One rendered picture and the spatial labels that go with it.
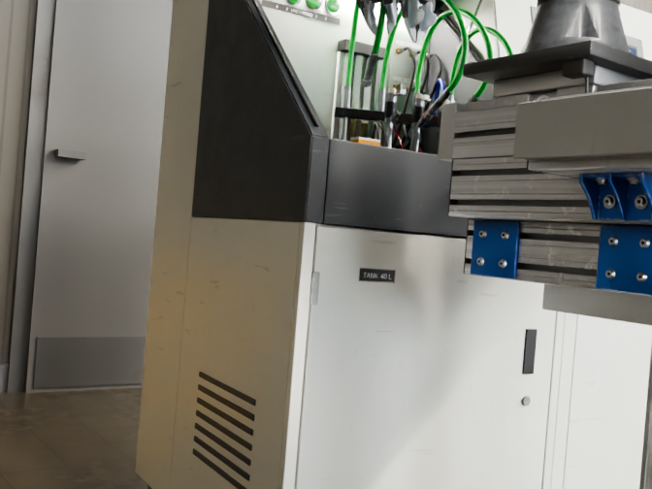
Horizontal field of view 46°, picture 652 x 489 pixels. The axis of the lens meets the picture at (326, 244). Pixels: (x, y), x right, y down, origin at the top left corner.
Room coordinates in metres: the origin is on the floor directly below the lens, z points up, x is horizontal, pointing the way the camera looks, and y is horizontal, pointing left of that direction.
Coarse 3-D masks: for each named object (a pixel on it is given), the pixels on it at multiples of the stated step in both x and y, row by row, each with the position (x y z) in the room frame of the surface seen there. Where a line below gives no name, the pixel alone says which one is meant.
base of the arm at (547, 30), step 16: (544, 0) 1.10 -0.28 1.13; (560, 0) 1.08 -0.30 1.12; (576, 0) 1.07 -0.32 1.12; (592, 0) 1.06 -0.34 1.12; (608, 0) 1.07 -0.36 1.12; (544, 16) 1.09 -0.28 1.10; (560, 16) 1.07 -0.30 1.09; (576, 16) 1.06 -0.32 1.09; (592, 16) 1.06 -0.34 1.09; (608, 16) 1.06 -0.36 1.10; (544, 32) 1.08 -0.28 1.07; (560, 32) 1.06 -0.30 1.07; (576, 32) 1.06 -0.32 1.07; (592, 32) 1.05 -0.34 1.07; (608, 32) 1.06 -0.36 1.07; (624, 32) 1.09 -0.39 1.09; (528, 48) 1.10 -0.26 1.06; (544, 48) 1.07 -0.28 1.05; (624, 48) 1.07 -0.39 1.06
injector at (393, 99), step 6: (390, 96) 1.80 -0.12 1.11; (396, 96) 1.81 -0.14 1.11; (390, 102) 1.80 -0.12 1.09; (396, 102) 1.81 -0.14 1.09; (390, 108) 1.80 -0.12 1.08; (396, 108) 1.81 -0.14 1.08; (384, 114) 1.81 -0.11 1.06; (390, 114) 1.80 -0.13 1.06; (396, 114) 1.79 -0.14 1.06; (384, 120) 1.81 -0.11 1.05; (390, 120) 1.80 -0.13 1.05; (396, 120) 1.80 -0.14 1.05; (390, 126) 1.81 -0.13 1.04; (384, 132) 1.82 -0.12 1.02; (390, 132) 1.81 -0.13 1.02; (390, 138) 1.81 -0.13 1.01; (384, 144) 1.81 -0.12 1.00; (390, 144) 1.81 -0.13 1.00
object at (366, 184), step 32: (352, 160) 1.46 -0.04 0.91; (384, 160) 1.50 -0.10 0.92; (416, 160) 1.54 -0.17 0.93; (352, 192) 1.46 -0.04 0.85; (384, 192) 1.50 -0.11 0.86; (416, 192) 1.54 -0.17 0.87; (448, 192) 1.58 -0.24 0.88; (352, 224) 1.47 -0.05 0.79; (384, 224) 1.50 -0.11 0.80; (416, 224) 1.54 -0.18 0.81; (448, 224) 1.59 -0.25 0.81
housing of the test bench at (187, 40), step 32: (192, 0) 2.01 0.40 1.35; (192, 32) 2.00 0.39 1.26; (192, 64) 1.98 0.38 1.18; (192, 96) 1.96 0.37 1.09; (192, 128) 1.95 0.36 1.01; (160, 160) 2.15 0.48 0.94; (192, 160) 1.93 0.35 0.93; (160, 192) 2.13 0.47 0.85; (192, 192) 1.92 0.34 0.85; (160, 224) 2.11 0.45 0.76; (160, 256) 2.09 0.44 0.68; (160, 288) 2.07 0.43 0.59; (160, 320) 2.05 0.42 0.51; (160, 352) 2.04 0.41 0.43; (160, 384) 2.02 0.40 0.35; (160, 416) 2.00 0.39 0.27; (160, 448) 1.99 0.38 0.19; (160, 480) 1.97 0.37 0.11
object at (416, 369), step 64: (320, 256) 1.43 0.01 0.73; (384, 256) 1.51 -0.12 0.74; (448, 256) 1.59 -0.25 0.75; (320, 320) 1.44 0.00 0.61; (384, 320) 1.51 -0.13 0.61; (448, 320) 1.60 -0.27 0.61; (512, 320) 1.69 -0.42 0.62; (320, 384) 1.45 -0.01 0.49; (384, 384) 1.52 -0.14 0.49; (448, 384) 1.60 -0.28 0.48; (512, 384) 1.70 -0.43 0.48; (320, 448) 1.45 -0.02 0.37; (384, 448) 1.53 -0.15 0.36; (448, 448) 1.61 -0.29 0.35; (512, 448) 1.70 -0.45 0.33
